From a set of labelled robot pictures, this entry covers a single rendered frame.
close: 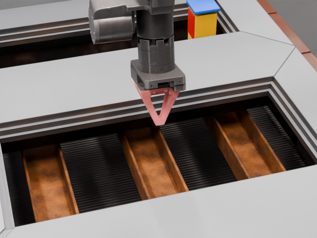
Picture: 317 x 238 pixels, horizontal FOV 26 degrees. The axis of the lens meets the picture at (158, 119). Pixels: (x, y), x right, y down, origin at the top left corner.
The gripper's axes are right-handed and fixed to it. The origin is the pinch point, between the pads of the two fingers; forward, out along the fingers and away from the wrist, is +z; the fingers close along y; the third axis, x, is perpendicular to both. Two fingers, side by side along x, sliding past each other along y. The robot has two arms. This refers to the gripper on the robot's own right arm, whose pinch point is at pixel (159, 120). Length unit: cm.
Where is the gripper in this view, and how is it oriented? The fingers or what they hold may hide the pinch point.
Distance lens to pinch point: 112.3
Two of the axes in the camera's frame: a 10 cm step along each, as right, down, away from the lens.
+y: 2.7, 3.9, -8.8
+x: 9.6, -1.5, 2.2
